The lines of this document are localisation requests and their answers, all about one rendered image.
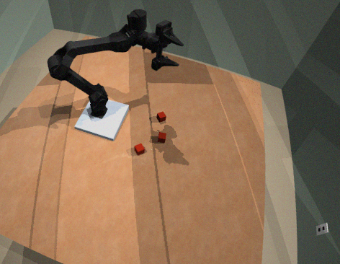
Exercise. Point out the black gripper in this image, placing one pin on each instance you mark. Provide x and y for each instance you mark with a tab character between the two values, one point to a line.
156	44

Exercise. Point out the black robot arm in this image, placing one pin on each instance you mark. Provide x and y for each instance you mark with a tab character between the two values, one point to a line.
60	68

